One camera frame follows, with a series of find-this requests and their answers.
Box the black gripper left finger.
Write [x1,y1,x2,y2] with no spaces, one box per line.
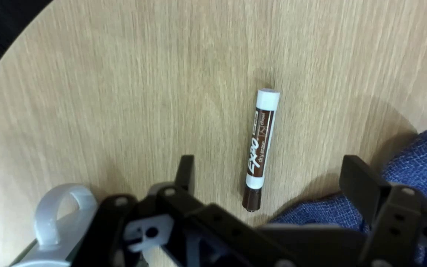
[174,155,197,195]

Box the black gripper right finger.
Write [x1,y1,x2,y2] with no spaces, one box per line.
[340,155,393,227]

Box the brown dry erase marker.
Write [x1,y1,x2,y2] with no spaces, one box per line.
[240,88,283,214]

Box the white ceramic mug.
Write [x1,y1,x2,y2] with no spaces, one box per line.
[9,183,100,267]

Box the navy blue cloth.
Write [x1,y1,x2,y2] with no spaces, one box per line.
[269,128,427,267]

